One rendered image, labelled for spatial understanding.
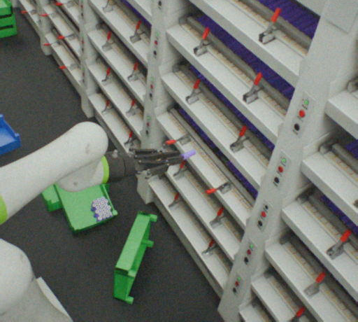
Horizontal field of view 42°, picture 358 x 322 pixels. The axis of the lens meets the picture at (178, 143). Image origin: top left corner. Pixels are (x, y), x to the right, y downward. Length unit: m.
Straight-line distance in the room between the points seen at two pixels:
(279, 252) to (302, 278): 0.10
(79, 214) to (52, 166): 1.05
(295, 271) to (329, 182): 0.38
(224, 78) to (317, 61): 0.40
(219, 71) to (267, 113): 0.23
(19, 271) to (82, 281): 1.11
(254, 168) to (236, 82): 0.27
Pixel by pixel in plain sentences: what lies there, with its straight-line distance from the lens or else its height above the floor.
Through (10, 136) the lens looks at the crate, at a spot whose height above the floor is 0.00.
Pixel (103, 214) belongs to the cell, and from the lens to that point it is 2.10.
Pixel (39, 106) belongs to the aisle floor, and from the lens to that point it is 2.78.
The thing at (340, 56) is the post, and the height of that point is 1.22.
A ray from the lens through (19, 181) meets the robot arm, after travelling 1.05.
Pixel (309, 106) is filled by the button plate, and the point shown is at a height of 1.07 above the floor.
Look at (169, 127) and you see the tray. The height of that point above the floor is 0.54.
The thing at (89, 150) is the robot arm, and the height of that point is 0.89.
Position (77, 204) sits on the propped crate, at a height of 0.05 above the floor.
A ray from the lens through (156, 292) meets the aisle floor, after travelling 1.97.
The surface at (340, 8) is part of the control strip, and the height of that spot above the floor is 1.32.
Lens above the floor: 1.70
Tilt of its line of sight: 42 degrees down
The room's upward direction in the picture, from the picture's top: 9 degrees clockwise
